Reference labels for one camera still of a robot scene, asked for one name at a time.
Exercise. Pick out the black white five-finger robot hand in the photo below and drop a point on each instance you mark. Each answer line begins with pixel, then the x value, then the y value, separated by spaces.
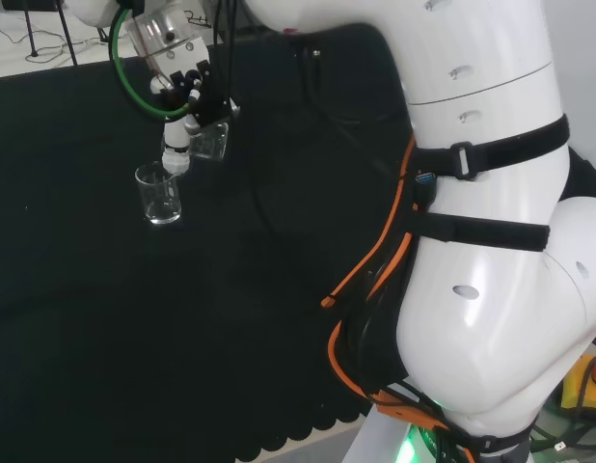
pixel 208 103

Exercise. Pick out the small clear glass beaker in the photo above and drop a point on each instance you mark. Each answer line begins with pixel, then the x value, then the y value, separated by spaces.
pixel 211 145

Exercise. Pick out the large clear glass beaker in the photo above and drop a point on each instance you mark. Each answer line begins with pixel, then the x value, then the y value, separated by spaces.
pixel 158 205

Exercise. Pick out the black tripod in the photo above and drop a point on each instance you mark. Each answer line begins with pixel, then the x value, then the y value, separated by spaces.
pixel 66 35

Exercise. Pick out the black bench cloth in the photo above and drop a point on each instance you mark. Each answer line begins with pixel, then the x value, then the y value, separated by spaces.
pixel 86 289

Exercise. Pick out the yellow stop button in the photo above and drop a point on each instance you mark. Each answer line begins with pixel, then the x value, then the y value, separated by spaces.
pixel 577 386

